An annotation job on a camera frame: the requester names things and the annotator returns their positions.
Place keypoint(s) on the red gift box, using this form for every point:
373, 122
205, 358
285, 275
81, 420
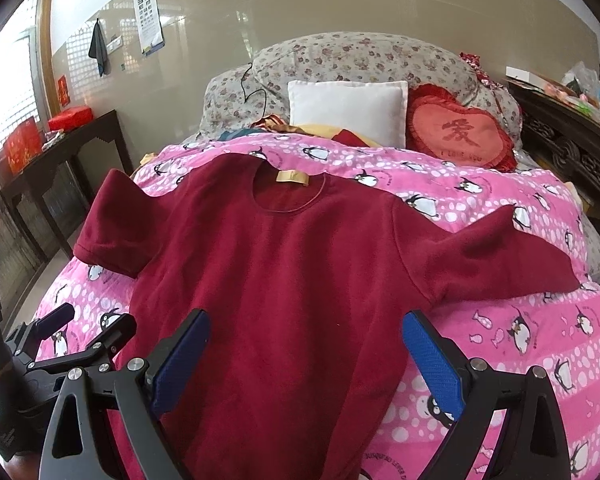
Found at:
22, 145

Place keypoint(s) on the red paper wall decoration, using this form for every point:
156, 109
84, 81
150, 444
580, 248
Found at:
63, 91

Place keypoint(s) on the white square pillow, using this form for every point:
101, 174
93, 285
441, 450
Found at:
377, 110

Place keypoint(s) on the dark red fleece shirt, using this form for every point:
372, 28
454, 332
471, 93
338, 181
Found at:
305, 287

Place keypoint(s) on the dark wooden side table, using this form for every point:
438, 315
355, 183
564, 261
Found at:
38, 176

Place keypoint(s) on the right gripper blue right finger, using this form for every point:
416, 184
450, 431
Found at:
440, 362

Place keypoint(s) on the floral grey bedding roll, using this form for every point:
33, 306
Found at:
238, 97

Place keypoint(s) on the red heart-shaped cushion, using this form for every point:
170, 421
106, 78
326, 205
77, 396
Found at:
439, 126

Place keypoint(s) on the yellow orange blanket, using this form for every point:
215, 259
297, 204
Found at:
274, 123

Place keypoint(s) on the carved dark wooden cabinet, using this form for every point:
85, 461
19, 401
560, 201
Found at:
566, 140

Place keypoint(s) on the dark hanging cloth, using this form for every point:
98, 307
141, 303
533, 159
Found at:
98, 49

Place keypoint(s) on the eye chart wall poster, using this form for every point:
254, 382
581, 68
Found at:
148, 24

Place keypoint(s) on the window with lattice grille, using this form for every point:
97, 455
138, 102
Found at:
17, 90

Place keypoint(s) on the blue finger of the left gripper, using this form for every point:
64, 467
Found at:
54, 321
110, 341

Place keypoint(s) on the flat red box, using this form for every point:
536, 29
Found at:
71, 118

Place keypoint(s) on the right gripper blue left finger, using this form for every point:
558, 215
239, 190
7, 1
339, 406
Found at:
173, 360

